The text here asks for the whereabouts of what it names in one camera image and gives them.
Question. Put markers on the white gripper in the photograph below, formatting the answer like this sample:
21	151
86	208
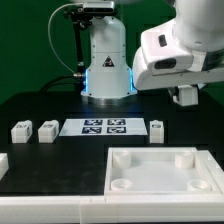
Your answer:
161	62

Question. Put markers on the white square tabletop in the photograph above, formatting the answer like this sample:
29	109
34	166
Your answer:
162	171

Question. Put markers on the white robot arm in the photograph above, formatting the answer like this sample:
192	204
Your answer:
199	27

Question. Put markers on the white sheet with AprilTags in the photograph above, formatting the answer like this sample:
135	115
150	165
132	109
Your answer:
104	127

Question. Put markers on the white U-shaped obstacle fence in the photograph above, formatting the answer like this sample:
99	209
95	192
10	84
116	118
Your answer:
112	209

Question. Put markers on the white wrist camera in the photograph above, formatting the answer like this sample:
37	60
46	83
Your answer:
186	95

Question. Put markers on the black camera on stand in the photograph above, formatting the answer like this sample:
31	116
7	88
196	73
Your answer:
81	16

